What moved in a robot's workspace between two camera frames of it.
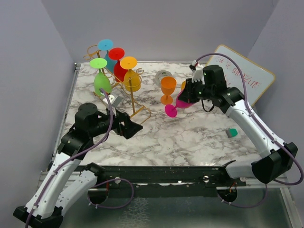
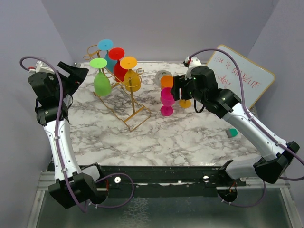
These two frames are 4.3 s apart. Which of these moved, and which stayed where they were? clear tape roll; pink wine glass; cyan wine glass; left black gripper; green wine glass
Moved: left black gripper; pink wine glass
Stayed: green wine glass; cyan wine glass; clear tape roll
